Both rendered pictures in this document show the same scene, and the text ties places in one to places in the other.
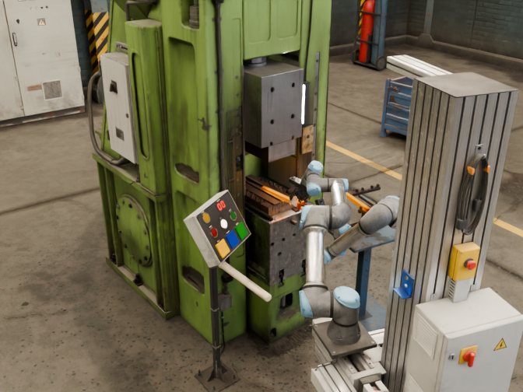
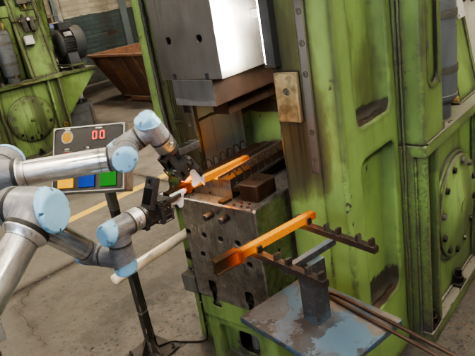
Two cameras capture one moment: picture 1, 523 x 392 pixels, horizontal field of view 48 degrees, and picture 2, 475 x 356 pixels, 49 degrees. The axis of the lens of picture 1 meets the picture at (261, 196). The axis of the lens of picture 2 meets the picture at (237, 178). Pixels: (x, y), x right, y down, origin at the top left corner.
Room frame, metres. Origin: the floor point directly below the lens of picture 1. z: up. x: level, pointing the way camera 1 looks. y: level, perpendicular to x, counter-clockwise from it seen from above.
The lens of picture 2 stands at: (2.96, -1.97, 1.67)
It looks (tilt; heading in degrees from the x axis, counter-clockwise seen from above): 21 degrees down; 81
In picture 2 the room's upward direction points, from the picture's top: 10 degrees counter-clockwise
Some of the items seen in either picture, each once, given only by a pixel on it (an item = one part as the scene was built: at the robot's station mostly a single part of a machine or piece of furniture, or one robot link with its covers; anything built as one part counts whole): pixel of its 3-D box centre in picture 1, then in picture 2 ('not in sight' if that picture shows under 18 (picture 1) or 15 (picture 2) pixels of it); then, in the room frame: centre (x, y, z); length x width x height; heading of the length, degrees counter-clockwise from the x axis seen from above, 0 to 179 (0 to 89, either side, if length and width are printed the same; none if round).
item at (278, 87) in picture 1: (265, 98); (227, 11); (3.34, -0.02, 1.56); 0.42 x 0.39 x 0.40; 39
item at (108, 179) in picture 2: (240, 231); (109, 176); (2.76, 0.11, 1.01); 0.07 x 0.05 x 0.07; 154
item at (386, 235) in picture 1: (366, 233); (317, 320); (3.33, -0.68, 0.66); 0.40 x 0.30 x 0.02; 117
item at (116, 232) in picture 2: (341, 229); (116, 230); (2.80, -0.43, 1.00); 0.11 x 0.08 x 0.09; 39
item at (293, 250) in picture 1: (265, 228); (266, 224); (3.35, -0.02, 0.69); 0.56 x 0.38 x 0.45; 39
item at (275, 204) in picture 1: (259, 194); (244, 165); (3.31, 0.01, 0.96); 0.42 x 0.20 x 0.09; 39
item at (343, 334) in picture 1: (344, 325); not in sight; (2.15, -0.38, 0.87); 0.15 x 0.15 x 0.10
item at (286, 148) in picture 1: (259, 140); (230, 78); (3.31, 0.01, 1.32); 0.42 x 0.20 x 0.10; 39
